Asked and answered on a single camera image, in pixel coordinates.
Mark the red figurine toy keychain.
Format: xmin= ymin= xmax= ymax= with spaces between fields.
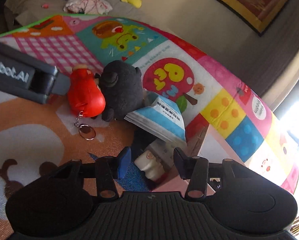
xmin=67 ymin=64 xmax=106 ymax=141

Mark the colourful cartoon play mat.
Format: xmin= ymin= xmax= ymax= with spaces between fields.
xmin=0 ymin=15 xmax=299 ymax=239

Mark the grey sofa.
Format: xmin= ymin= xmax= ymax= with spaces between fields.
xmin=5 ymin=0 xmax=152 ymax=25

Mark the black plush bear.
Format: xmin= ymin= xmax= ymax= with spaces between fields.
xmin=95 ymin=60 xmax=144 ymax=122

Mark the blue white tissue pack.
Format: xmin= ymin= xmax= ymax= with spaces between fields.
xmin=125 ymin=90 xmax=187 ymax=148

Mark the white small bottle toy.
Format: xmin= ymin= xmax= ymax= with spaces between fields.
xmin=134 ymin=150 xmax=165 ymax=181

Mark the pink cardboard box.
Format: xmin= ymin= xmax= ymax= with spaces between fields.
xmin=129 ymin=123 xmax=248 ymax=197

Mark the white pink crumpled cloth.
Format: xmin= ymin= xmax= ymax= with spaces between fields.
xmin=63 ymin=0 xmax=113 ymax=15

